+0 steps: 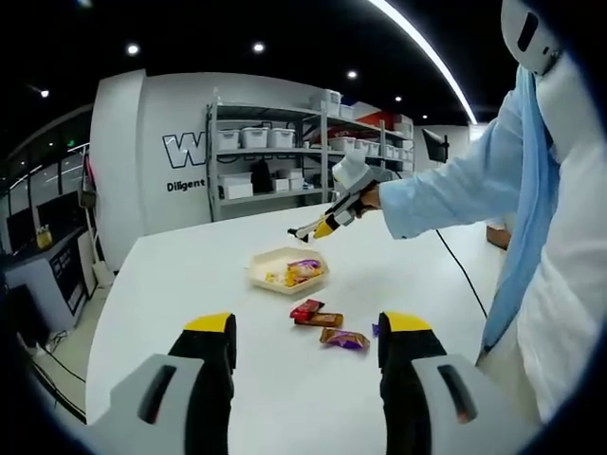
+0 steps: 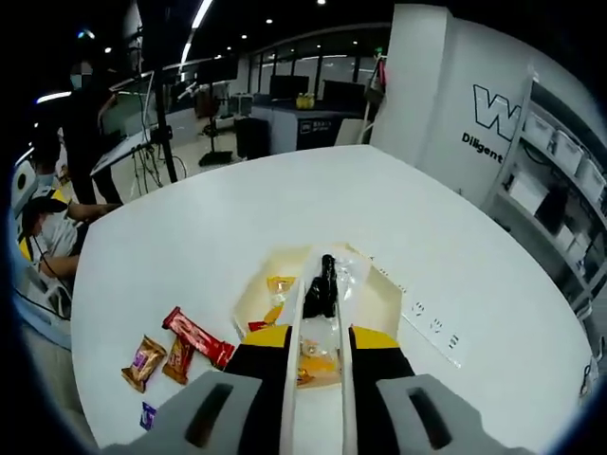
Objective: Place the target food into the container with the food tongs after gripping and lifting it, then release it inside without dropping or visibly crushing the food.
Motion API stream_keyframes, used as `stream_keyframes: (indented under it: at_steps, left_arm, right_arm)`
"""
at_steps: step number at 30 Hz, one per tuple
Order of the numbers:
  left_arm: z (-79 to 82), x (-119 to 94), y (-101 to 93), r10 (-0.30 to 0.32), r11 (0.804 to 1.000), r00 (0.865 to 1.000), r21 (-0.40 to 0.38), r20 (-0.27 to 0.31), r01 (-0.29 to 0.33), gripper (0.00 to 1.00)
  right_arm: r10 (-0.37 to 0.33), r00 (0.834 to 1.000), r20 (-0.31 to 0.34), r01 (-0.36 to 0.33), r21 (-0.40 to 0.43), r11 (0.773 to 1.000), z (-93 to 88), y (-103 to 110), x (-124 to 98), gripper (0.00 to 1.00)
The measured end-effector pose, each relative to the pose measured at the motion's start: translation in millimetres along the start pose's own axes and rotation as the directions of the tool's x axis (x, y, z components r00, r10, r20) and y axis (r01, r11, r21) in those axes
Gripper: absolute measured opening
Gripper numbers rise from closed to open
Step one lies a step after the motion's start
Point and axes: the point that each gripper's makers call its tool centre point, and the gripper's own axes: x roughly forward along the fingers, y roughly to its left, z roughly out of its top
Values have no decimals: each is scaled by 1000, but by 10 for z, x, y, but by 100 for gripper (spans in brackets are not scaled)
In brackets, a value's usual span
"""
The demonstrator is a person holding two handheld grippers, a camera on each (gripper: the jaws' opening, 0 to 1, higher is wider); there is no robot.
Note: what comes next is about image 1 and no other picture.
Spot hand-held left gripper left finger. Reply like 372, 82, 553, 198
87, 311, 238, 455

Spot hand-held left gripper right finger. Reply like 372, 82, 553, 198
377, 310, 542, 455

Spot brown-gold packet with purple label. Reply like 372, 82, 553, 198
319, 326, 372, 353

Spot beige hexagonal container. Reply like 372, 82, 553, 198
248, 246, 332, 297

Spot person's right hand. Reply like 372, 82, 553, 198
353, 183, 383, 221

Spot grey metal shelving rack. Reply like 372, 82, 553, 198
205, 100, 416, 224

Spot small white cartons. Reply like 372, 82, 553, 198
271, 169, 305, 192

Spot red banner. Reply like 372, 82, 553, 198
355, 110, 397, 131

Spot black bag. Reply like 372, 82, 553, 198
249, 159, 272, 195

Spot black monitor on stand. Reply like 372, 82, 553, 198
421, 127, 451, 163

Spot large white box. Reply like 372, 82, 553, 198
217, 172, 254, 201

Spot rows of white storage bins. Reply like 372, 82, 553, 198
216, 89, 414, 160

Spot long ceiling light strip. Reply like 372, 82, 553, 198
366, 0, 478, 125

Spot round ceiling spotlights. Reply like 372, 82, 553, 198
37, 41, 405, 103

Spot white coat stand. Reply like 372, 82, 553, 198
77, 144, 106, 286

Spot grey counter with dark panel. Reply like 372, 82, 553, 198
4, 227, 97, 334

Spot person's torso in pale coat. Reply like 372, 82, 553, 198
476, 51, 607, 424

